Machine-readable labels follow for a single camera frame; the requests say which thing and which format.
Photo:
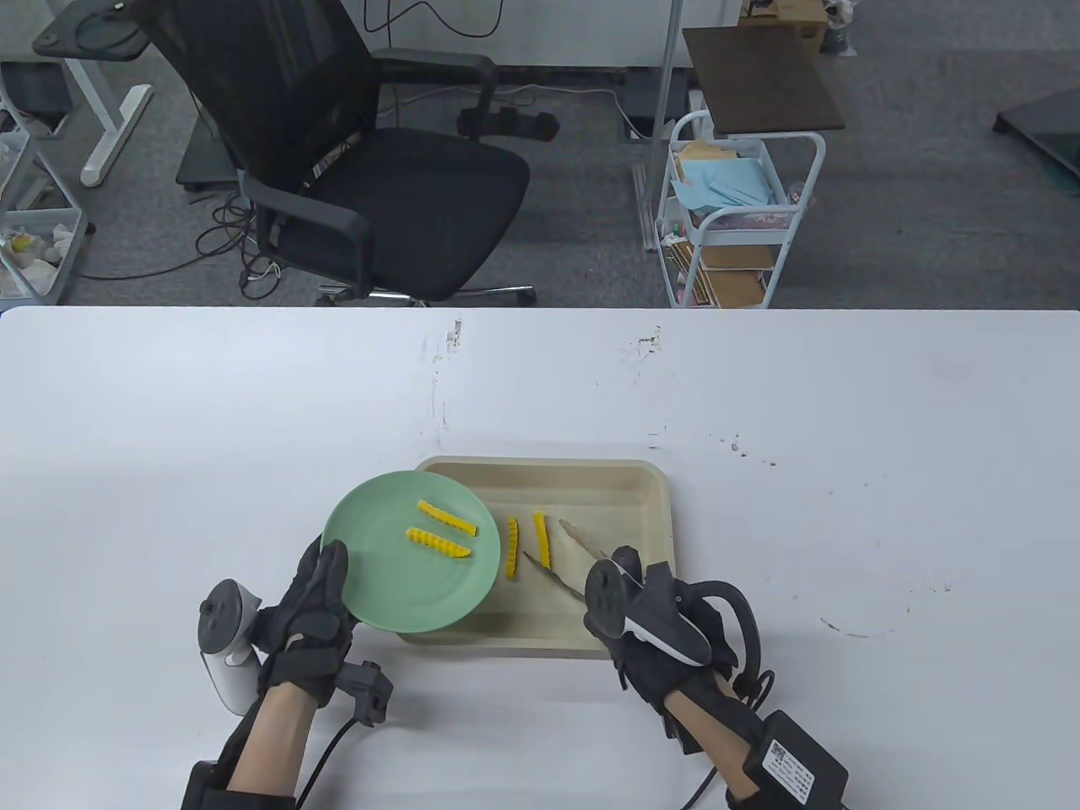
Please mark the person's left hand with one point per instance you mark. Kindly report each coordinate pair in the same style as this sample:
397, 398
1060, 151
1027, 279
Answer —
304, 633

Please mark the person's right hand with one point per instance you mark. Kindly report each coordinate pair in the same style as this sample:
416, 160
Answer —
675, 671

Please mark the person's left thumb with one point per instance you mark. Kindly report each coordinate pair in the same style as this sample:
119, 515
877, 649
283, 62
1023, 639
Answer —
336, 574

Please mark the person's right fingers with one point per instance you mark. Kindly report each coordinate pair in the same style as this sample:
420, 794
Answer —
626, 559

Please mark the wooden tongs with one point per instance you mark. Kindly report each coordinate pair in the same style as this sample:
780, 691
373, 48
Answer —
582, 540

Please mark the green plate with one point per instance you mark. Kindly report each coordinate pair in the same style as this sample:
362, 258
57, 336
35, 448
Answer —
405, 591

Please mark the person's right forearm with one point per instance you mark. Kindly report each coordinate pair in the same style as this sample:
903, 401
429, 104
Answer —
717, 742

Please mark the person's left forearm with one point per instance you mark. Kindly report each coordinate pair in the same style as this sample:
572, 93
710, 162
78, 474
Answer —
270, 742

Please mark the black and white controller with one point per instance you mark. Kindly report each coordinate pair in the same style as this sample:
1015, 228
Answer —
658, 620

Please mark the beige tray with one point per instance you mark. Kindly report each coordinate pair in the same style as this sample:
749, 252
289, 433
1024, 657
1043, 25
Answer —
591, 489

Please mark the yellow crinkle fry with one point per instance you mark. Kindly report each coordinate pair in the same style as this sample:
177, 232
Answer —
542, 540
437, 542
511, 548
446, 517

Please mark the white utility cart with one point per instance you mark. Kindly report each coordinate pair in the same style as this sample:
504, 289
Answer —
742, 253

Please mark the black office chair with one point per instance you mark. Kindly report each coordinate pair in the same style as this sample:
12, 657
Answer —
405, 194

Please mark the blue paper stack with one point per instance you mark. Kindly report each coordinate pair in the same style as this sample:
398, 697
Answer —
726, 186

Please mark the white pole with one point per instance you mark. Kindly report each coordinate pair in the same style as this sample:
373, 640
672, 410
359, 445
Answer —
665, 101

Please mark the brown board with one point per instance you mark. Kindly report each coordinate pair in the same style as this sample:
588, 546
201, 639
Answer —
759, 80

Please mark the cardboard box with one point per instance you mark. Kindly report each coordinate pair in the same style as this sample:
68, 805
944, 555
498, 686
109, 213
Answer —
785, 13

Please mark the black topped standing desk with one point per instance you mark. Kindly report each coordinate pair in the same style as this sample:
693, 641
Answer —
93, 29

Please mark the black flat platform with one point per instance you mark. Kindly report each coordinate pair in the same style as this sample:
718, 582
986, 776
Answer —
1046, 126

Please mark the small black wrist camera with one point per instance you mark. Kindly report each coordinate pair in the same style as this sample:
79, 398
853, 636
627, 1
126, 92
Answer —
364, 688

